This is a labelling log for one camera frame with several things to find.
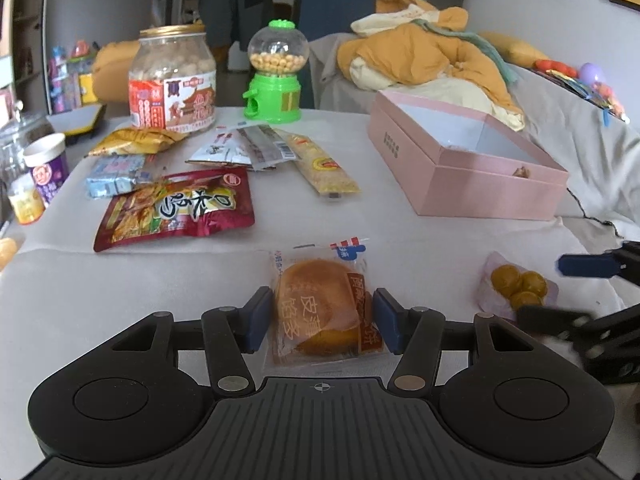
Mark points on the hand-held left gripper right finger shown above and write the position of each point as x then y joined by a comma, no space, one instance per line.
386,320

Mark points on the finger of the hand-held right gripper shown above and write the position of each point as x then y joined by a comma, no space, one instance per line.
545,319
585,265

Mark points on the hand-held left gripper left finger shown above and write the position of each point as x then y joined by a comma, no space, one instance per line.
260,320

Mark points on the clear packet with yellow balls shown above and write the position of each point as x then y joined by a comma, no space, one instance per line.
505,280

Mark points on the clear packet with round bun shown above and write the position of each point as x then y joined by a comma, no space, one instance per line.
315,285

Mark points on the pink cardboard box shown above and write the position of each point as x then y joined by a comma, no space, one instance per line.
480,190

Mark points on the white snack packet red print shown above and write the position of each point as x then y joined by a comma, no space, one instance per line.
220,147

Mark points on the yellow crinkled snack packet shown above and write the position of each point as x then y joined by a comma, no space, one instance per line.
135,141

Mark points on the brown snack piece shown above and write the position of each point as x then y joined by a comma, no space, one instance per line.
522,171

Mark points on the long yellow snack packet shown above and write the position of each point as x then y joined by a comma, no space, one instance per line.
325,167

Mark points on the pile of colourful toys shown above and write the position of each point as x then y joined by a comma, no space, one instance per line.
600,95

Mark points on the grey clear snack packet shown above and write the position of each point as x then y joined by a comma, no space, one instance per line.
267,145

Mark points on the purple plastic egg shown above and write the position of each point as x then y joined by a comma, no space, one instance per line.
592,73

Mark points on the light blue snack packet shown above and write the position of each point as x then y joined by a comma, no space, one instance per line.
112,175

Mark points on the green gumball machine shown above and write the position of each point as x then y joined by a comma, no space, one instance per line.
275,95

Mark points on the orange pillow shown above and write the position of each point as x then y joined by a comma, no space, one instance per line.
520,49

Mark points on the small yellow jar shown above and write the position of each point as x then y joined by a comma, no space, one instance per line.
27,202

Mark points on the orange round object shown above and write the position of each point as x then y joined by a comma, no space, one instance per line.
6,254

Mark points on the purple paper cup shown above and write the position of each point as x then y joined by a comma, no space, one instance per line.
47,165

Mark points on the plastic jar of peanuts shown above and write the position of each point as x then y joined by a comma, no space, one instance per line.
170,70

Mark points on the orange and cream blanket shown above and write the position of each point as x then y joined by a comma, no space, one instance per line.
410,55

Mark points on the black and yellow tray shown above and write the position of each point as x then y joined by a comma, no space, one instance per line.
75,122

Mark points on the orange cushion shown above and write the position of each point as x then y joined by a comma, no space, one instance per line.
112,70

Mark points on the glass jar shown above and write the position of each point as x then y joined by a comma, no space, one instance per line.
22,132

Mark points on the colourful toys on shelf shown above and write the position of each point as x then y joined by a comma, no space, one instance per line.
70,77

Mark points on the dark hanging jacket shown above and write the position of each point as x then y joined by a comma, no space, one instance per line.
235,5

